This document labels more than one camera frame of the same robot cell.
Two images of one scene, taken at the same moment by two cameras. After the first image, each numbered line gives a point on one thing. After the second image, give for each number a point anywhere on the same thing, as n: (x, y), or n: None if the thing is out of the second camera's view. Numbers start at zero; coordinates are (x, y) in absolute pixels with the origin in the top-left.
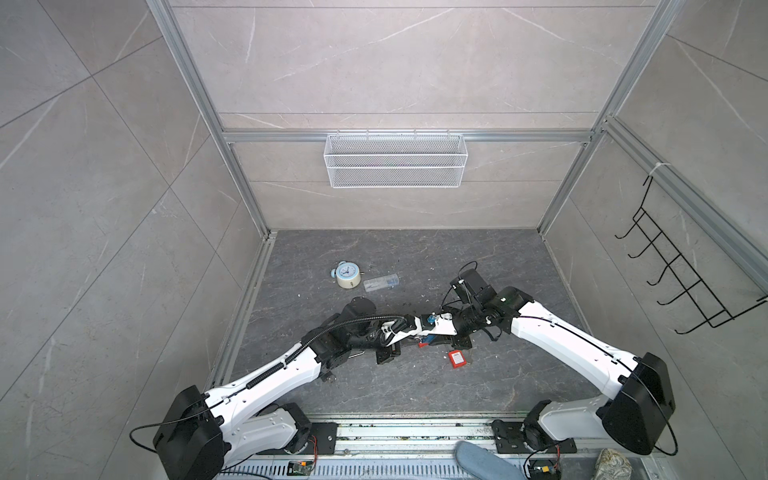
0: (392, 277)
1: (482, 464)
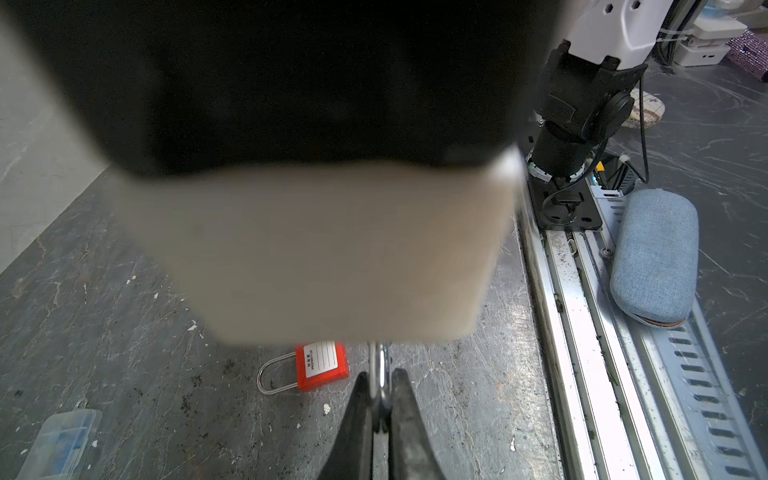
0: (61, 445)
1: (654, 265)
